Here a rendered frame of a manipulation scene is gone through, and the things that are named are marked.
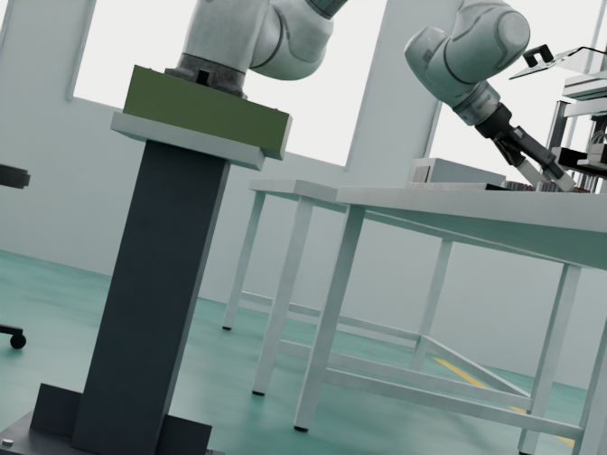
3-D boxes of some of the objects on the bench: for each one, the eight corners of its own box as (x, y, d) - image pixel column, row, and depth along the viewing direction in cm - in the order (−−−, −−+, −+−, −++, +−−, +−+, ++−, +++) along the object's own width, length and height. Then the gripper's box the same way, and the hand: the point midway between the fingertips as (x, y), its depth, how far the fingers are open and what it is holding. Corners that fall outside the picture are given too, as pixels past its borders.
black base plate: (483, 194, 208) (487, 182, 208) (406, 191, 271) (409, 181, 271) (717, 255, 214) (720, 244, 214) (589, 238, 278) (591, 229, 278)
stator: (512, 196, 248) (516, 180, 248) (490, 194, 259) (494, 178, 259) (556, 208, 251) (561, 192, 251) (533, 206, 262) (537, 190, 262)
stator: (547, 198, 224) (552, 179, 224) (526, 196, 235) (530, 178, 235) (598, 211, 226) (602, 193, 226) (574, 208, 237) (578, 191, 237)
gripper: (453, 128, 238) (521, 199, 242) (496, 125, 214) (571, 203, 218) (477, 103, 239) (545, 173, 243) (522, 96, 215) (596, 175, 218)
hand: (553, 184), depth 230 cm, fingers open, 13 cm apart
